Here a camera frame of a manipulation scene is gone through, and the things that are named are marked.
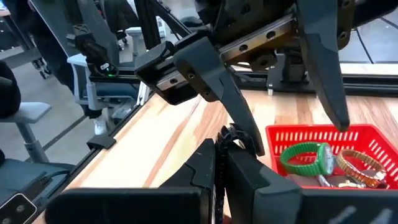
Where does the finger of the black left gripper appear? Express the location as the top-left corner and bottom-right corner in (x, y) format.
(173, 36), (266, 157)
(295, 0), (351, 133)

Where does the green band watch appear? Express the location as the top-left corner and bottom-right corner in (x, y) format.
(279, 142), (336, 177)

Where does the silver metal watch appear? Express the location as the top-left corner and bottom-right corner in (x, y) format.
(316, 174), (368, 189)

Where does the black table edge bracket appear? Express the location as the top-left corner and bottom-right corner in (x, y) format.
(86, 134), (118, 151)

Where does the red plastic basket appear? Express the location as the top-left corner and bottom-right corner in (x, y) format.
(266, 124), (398, 190)

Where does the black device with green light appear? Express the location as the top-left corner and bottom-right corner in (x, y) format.
(67, 23), (119, 78)

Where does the white office chair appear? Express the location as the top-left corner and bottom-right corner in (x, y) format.
(67, 53), (141, 119)

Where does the person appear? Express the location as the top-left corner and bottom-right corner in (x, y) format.
(81, 104), (109, 136)

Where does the gold metal watch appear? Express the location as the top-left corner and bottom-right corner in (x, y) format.
(335, 148), (388, 189)

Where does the grey office chair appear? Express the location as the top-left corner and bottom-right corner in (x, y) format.
(0, 60), (52, 164)

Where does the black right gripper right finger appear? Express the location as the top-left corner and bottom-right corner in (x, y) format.
(225, 146), (303, 224)

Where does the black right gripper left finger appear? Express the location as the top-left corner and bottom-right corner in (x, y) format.
(160, 139), (216, 224)

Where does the dark teal chair seat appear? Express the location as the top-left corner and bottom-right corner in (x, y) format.
(0, 158), (75, 206)

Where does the black plate with screws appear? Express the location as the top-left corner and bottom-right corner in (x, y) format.
(0, 192), (38, 224)

